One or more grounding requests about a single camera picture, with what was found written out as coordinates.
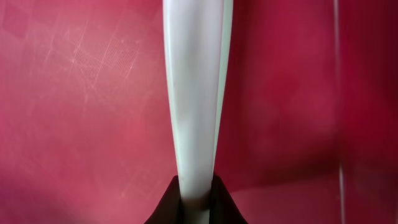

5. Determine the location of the red serving tray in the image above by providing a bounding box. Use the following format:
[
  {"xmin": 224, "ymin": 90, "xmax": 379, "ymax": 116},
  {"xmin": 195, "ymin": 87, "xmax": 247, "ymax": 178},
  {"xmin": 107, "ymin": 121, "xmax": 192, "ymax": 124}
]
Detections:
[{"xmin": 1, "ymin": 0, "xmax": 397, "ymax": 223}]

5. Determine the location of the pink plastic fork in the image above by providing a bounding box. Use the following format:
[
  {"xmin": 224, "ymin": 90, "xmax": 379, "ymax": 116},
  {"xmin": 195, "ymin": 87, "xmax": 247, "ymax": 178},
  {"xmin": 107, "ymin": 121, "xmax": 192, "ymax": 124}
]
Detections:
[{"xmin": 163, "ymin": 0, "xmax": 224, "ymax": 223}]

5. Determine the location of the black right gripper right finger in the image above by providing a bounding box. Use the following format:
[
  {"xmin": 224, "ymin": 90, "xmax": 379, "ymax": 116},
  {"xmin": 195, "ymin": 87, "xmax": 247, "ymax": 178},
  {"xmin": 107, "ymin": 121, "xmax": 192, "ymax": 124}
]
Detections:
[{"xmin": 209, "ymin": 175, "xmax": 248, "ymax": 224}]

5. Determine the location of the white plastic spoon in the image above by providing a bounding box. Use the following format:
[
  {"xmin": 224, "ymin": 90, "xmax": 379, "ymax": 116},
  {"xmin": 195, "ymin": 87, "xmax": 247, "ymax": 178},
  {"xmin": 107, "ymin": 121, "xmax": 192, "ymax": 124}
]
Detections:
[{"xmin": 213, "ymin": 0, "xmax": 233, "ymax": 162}]

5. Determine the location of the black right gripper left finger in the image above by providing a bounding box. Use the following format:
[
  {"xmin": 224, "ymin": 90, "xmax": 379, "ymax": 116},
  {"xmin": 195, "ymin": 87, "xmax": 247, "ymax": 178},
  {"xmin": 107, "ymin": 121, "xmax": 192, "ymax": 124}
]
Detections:
[{"xmin": 145, "ymin": 175, "xmax": 183, "ymax": 224}]

